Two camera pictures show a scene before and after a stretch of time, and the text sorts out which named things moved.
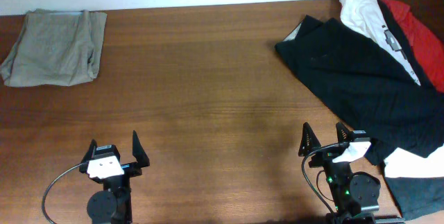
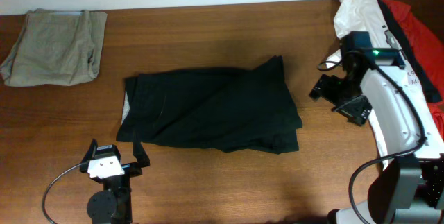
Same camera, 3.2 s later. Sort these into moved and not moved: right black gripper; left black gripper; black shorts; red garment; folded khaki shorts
Moved: right black gripper; black shorts
Not moved: folded khaki shorts; red garment; left black gripper
